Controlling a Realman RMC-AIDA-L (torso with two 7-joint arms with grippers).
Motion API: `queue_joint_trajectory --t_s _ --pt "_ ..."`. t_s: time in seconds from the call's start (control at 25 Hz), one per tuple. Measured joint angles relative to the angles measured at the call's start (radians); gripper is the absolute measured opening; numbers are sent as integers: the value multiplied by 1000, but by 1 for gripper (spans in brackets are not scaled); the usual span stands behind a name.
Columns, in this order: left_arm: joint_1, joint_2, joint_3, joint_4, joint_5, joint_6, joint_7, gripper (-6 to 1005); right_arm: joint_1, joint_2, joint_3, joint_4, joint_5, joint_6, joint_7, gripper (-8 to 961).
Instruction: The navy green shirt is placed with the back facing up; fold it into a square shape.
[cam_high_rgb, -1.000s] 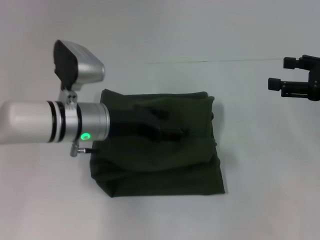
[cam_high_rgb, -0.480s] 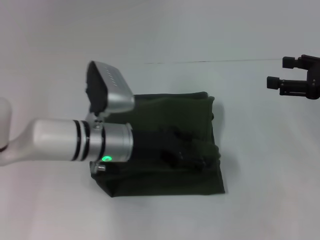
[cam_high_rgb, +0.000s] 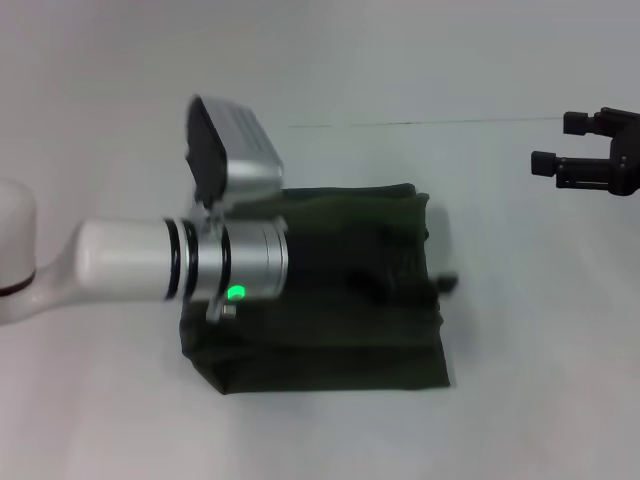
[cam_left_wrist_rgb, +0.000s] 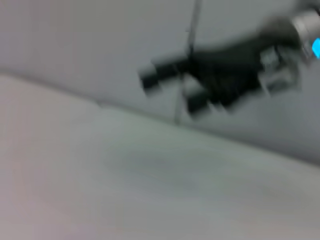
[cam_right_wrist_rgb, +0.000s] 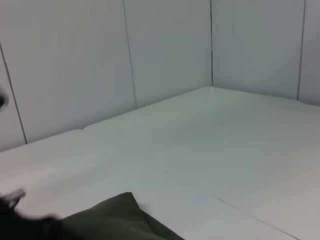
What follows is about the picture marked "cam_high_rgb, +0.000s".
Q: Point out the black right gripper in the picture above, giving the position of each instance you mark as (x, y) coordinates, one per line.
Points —
(625, 155)

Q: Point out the left gripper silver connector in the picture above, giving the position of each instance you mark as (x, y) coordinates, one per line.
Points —
(452, 281)

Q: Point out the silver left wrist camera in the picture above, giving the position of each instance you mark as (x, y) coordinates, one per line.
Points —
(235, 160)

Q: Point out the dark green shirt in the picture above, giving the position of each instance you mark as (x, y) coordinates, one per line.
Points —
(350, 325)

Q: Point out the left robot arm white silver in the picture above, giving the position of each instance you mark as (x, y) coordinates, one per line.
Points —
(150, 260)

